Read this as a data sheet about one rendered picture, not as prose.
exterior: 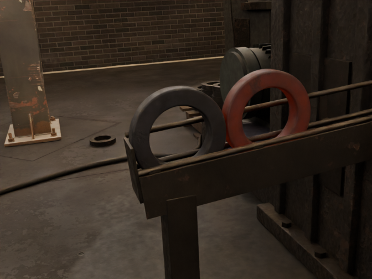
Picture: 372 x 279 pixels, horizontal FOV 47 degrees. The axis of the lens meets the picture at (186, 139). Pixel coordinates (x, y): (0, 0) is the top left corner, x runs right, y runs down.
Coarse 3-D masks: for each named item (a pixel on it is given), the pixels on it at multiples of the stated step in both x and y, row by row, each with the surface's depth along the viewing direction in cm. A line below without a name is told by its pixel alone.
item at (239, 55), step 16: (240, 48) 217; (256, 48) 221; (224, 64) 230; (240, 64) 210; (256, 64) 209; (224, 80) 233; (224, 96) 236; (256, 96) 209; (256, 112) 218; (256, 192) 202
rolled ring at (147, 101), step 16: (160, 96) 75; (176, 96) 76; (192, 96) 77; (208, 96) 78; (144, 112) 75; (160, 112) 76; (208, 112) 79; (144, 128) 76; (208, 128) 81; (224, 128) 81; (144, 144) 77; (208, 144) 81; (224, 144) 82; (144, 160) 78; (160, 160) 81
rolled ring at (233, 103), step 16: (240, 80) 82; (256, 80) 80; (272, 80) 81; (288, 80) 82; (240, 96) 80; (288, 96) 85; (304, 96) 84; (224, 112) 82; (240, 112) 81; (304, 112) 85; (240, 128) 82; (288, 128) 87; (304, 128) 87; (240, 144) 83
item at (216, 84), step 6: (204, 84) 292; (210, 84) 299; (216, 84) 272; (204, 90) 289; (210, 90) 286; (216, 90) 264; (210, 96) 288; (216, 96) 265; (216, 102) 268; (222, 102) 264; (180, 108) 330; (186, 108) 325; (192, 108) 326; (192, 114) 309; (198, 114) 310; (186, 126) 328; (198, 126) 307
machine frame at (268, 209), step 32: (288, 0) 146; (320, 0) 126; (352, 0) 117; (288, 32) 149; (320, 32) 129; (352, 32) 119; (288, 64) 153; (320, 64) 132; (352, 64) 121; (352, 96) 118; (288, 192) 166; (320, 192) 145; (352, 192) 124; (288, 224) 162; (320, 224) 148; (352, 224) 127; (320, 256) 142; (352, 256) 131
